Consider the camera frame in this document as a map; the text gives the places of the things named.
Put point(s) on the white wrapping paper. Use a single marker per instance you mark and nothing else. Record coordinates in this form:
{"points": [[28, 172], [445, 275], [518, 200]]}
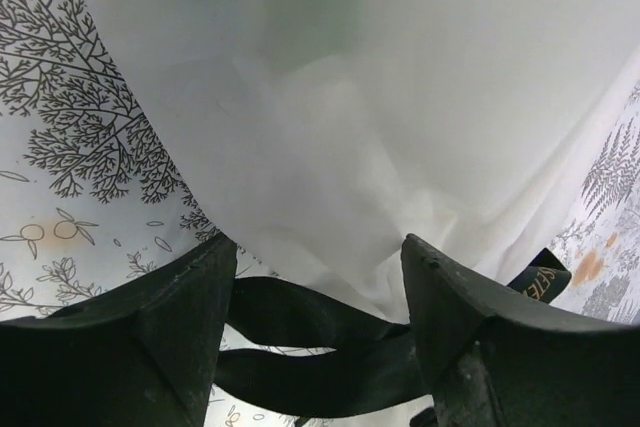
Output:
{"points": [[317, 134]]}

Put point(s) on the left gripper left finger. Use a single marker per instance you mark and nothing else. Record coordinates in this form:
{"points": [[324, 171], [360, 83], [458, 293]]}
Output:
{"points": [[142, 354]]}

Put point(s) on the floral patterned table mat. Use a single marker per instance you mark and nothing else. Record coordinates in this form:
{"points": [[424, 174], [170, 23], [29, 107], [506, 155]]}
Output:
{"points": [[91, 200]]}

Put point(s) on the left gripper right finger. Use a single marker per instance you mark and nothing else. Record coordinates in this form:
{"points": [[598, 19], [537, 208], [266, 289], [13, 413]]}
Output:
{"points": [[491, 356]]}

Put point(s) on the black ribbon with gold lettering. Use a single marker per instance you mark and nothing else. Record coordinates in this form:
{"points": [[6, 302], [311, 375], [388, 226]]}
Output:
{"points": [[313, 356]]}

